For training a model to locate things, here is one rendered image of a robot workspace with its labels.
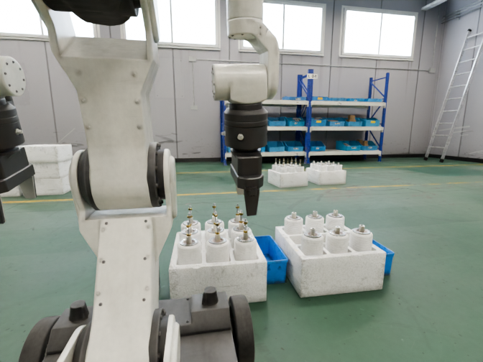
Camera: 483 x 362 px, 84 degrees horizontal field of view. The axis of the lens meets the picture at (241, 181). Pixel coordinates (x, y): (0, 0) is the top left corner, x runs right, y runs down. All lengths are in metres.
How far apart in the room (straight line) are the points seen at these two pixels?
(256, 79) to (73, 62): 0.31
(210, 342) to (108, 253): 0.36
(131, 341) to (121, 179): 0.29
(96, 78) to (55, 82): 6.22
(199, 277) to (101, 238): 0.60
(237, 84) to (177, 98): 5.72
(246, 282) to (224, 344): 0.41
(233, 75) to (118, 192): 0.31
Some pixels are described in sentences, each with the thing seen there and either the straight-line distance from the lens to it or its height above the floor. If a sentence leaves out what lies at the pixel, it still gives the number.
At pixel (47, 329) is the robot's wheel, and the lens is 0.94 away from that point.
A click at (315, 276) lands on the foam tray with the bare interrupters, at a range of 1.24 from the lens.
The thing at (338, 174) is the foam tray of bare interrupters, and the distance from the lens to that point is 3.74.
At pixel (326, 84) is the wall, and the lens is 7.04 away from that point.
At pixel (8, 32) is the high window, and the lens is 7.18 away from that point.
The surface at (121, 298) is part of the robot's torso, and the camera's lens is 0.59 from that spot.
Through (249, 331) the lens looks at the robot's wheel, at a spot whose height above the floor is 0.16.
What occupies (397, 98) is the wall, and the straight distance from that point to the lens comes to 8.10.
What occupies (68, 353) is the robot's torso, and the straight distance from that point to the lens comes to 0.61.
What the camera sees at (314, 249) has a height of 0.20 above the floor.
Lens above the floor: 0.70
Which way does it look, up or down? 11 degrees down
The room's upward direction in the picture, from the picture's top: straight up
